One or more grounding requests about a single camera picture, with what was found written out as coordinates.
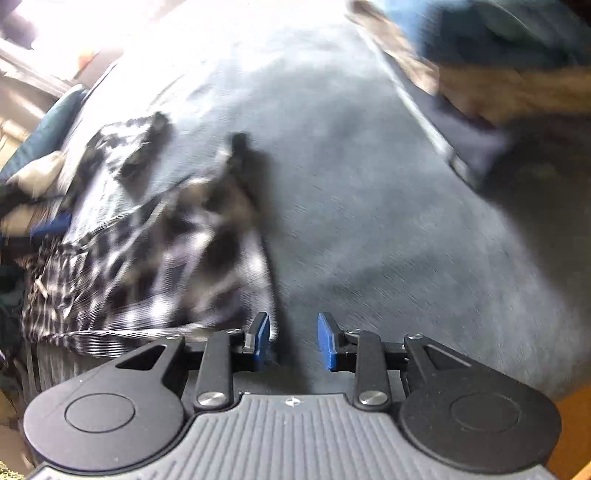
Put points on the white cloth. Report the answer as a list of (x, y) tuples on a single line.
[(32, 180)]

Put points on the plaid pants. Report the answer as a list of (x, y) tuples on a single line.
[(138, 258)]

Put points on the blurred blue cloth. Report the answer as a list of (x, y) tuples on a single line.
[(485, 27)]

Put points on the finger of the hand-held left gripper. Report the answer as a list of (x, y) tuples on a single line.
[(51, 226)]

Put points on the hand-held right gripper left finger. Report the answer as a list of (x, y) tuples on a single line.
[(262, 341)]

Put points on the barred window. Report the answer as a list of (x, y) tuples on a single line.
[(92, 23)]

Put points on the blue quilt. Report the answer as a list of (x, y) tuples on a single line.
[(46, 134)]

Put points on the orange object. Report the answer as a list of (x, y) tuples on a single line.
[(88, 58)]

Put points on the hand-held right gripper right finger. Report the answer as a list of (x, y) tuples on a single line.
[(327, 344)]

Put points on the grey bed sheet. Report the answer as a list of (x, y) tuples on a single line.
[(369, 207)]

